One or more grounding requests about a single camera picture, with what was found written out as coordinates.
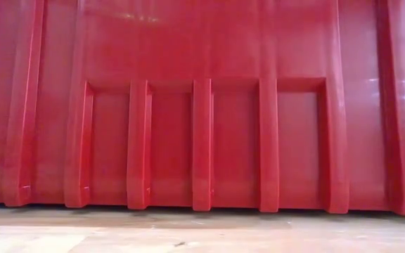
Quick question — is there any large red plastic bin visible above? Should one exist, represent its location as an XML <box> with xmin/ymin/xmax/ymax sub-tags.
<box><xmin>0</xmin><ymin>0</ymin><xmax>405</xmax><ymax>216</ymax></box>

